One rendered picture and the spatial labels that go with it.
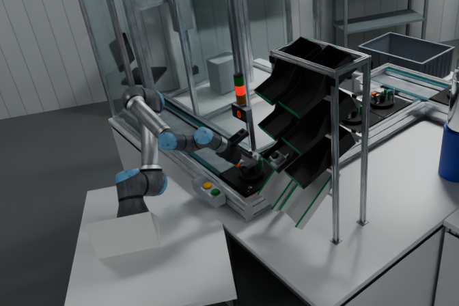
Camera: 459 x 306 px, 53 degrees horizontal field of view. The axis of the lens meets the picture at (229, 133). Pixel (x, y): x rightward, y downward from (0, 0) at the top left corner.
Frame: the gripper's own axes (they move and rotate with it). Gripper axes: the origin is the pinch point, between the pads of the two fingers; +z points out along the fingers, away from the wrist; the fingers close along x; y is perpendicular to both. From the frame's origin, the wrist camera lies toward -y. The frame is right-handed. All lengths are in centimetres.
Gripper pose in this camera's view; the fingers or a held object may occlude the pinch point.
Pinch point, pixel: (251, 156)
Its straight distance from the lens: 226.9
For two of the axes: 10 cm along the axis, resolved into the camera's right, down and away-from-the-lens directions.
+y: -5.0, 8.6, 0.2
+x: 5.8, 3.5, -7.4
